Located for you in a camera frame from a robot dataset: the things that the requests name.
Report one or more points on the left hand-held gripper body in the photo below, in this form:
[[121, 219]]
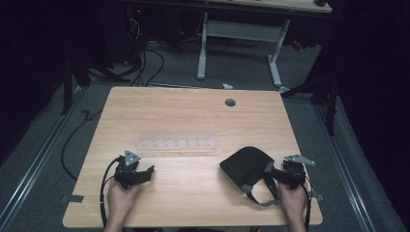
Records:
[[126, 167]]

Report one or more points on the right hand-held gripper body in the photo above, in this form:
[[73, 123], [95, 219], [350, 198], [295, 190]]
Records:
[[295, 172]]

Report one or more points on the person's right hand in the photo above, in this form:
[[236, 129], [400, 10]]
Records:
[[292, 201]]

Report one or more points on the person's left hand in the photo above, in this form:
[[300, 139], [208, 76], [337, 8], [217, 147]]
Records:
[[121, 199]]

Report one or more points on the grey tape strip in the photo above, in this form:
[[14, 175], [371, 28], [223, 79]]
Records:
[[73, 198], [317, 196]]

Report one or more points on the clear plastic rack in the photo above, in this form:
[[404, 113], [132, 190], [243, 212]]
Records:
[[176, 140]]

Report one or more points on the black stand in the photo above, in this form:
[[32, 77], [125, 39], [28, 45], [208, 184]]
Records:
[[68, 87], [328, 96]]

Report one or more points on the white scrap on floor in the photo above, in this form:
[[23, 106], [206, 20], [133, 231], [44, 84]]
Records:
[[227, 86]]

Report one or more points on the red object under desk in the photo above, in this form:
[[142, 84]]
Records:
[[297, 45]]

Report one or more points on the desk with white legs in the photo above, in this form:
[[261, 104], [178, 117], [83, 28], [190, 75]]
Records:
[[240, 30]]

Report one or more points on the metal floor rail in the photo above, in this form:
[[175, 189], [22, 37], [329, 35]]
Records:
[[346, 174], [38, 161]]

